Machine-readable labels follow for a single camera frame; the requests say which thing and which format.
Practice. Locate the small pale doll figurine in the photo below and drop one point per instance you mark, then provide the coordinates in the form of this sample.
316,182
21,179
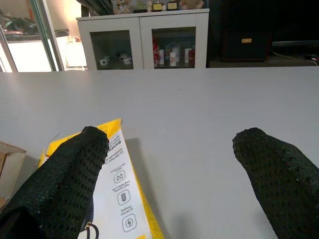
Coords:
149,6

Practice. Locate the brown cardboard box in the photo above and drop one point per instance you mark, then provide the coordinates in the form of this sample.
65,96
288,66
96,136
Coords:
10,171

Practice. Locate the brown teddy bear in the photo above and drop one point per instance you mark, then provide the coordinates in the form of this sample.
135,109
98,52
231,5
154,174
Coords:
191,4

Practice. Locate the gold black trophy plaque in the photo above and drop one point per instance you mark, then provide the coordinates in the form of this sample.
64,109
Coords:
172,5
157,6

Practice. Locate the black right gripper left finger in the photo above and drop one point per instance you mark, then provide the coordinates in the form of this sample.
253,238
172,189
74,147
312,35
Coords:
59,179

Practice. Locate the yellow white product box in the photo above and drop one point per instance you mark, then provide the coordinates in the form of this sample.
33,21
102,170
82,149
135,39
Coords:
122,184

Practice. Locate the beige teddy bear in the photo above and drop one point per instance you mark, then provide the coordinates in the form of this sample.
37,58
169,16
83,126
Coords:
122,6

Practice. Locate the white glass-door cabinet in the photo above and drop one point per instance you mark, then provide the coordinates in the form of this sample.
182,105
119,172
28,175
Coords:
143,39

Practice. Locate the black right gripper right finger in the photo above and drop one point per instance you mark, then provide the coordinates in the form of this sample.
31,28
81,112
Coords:
276,171

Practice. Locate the metal glass door frame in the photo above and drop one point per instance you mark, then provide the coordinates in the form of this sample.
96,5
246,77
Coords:
47,35

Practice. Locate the dark wooden speaker cabinet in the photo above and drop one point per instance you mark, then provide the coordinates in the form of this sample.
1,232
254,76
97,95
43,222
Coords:
245,43

